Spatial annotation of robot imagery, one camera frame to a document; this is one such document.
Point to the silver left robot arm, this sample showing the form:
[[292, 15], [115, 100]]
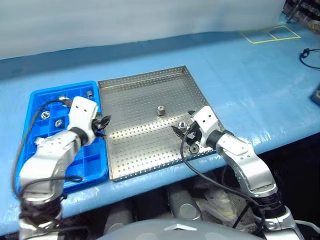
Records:
[[47, 160]]

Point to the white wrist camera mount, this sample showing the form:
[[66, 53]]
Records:
[[206, 120], [82, 112]]

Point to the metal nut centre of tray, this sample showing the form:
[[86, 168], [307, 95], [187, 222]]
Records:
[[161, 110]]

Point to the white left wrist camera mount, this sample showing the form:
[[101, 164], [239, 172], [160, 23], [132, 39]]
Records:
[[82, 112]]

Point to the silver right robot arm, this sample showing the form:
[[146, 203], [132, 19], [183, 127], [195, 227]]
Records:
[[250, 165]]

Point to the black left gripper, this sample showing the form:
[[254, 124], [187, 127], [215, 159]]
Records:
[[99, 128]]

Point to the dark grey flat block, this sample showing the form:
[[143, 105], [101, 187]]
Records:
[[317, 96]]

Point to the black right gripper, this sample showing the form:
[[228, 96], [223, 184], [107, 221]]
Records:
[[193, 135]]

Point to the blue compartment tray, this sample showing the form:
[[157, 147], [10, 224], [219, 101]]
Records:
[[92, 165]]

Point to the silver robot torso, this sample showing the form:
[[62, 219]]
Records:
[[162, 231]]

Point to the dark cluttered equipment pile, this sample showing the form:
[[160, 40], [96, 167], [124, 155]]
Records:
[[305, 12]]

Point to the crumpled white plastic wrap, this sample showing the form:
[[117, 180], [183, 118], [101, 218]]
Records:
[[220, 200]]

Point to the grey rounded cylinder shape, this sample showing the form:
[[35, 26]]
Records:
[[117, 220], [183, 203]]

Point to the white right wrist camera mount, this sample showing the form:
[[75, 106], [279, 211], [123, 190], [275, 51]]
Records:
[[206, 120]]

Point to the yellow tape rectangle marking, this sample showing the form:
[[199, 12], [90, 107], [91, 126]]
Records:
[[276, 39]]

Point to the perforated steel tray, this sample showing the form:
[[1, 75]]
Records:
[[140, 140]]

